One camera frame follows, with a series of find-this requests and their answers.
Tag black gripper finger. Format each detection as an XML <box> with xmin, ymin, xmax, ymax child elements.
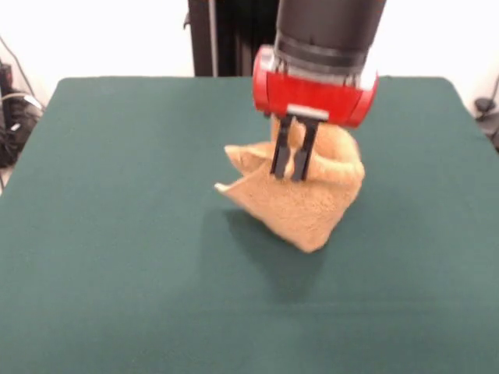
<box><xmin>292</xmin><ymin>118</ymin><xmax>321</xmax><ymax>182</ymax></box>
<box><xmin>269</xmin><ymin>115</ymin><xmax>293</xmax><ymax>180</ymax></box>

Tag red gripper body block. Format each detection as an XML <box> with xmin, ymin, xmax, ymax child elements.
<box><xmin>252</xmin><ymin>44</ymin><xmax>379</xmax><ymax>129</ymax></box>

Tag tan terry towel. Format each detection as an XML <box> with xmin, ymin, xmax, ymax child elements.
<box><xmin>213</xmin><ymin>116</ymin><xmax>366</xmax><ymax>254</ymax></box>

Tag dark green table cloth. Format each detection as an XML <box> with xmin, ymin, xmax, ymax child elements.
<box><xmin>0</xmin><ymin>76</ymin><xmax>499</xmax><ymax>374</ymax></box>

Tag grey tripod base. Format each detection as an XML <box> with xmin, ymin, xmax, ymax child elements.
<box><xmin>474</xmin><ymin>97</ymin><xmax>499</xmax><ymax>153</ymax></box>

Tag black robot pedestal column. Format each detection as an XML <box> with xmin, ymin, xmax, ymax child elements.
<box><xmin>182</xmin><ymin>0</ymin><xmax>280</xmax><ymax>77</ymax></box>

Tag tangled black cables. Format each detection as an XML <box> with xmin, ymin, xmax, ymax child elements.
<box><xmin>0</xmin><ymin>90</ymin><xmax>43</xmax><ymax>169</ymax></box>

